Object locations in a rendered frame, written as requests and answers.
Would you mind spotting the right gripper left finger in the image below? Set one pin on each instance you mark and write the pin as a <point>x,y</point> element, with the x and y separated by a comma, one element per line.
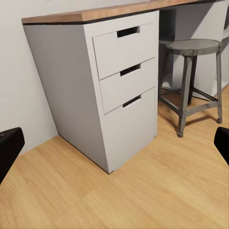
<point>11,143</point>

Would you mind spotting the desk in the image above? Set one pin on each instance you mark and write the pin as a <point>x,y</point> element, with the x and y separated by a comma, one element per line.
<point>100,69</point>

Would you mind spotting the taboret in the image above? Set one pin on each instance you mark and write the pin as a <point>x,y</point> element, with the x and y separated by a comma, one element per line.
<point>191,49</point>

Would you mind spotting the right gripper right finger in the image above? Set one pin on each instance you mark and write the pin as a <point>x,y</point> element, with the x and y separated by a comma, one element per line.
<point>221,142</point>

